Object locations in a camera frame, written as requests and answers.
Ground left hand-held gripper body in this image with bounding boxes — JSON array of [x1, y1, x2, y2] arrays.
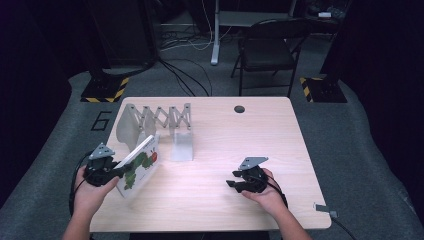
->
[[82, 142, 118, 188]]

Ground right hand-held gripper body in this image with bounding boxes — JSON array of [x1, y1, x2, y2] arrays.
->
[[237, 156, 270, 194]]

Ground white caterpillar picture book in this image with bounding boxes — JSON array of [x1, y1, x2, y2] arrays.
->
[[115, 134, 161, 199]]

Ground expandable metal book rack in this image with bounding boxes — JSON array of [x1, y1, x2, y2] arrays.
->
[[115, 102, 195, 163]]

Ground person's right hand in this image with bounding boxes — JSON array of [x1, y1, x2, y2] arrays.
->
[[240, 167, 288, 215]]

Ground person's left hand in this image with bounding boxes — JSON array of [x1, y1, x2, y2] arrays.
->
[[72, 165, 121, 218]]

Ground grey table edge clamp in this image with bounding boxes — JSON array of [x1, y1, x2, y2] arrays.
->
[[313, 202, 339, 220]]

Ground black striped stand base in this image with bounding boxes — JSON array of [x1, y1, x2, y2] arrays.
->
[[80, 75, 131, 104], [298, 76, 349, 104]]

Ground black folding chair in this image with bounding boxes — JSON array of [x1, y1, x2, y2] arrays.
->
[[230, 17, 313, 99]]

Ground black cabinet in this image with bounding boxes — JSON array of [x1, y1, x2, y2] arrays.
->
[[87, 0, 158, 68]]

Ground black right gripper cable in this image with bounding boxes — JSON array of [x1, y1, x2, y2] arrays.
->
[[263, 173, 290, 210]]

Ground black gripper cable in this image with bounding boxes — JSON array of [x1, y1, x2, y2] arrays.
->
[[68, 150, 95, 217], [263, 173, 290, 210]]

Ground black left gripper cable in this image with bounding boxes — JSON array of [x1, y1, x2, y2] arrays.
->
[[68, 150, 95, 217]]

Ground black clamp cable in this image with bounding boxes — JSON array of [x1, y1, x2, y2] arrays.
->
[[329, 215, 358, 240]]

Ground black floor cables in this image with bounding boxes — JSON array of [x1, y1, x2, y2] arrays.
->
[[157, 57, 214, 98]]

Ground white desk frame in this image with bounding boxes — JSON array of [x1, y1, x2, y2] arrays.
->
[[210, 0, 298, 66]]

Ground white floor cables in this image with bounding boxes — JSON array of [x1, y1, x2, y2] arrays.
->
[[159, 0, 235, 53]]

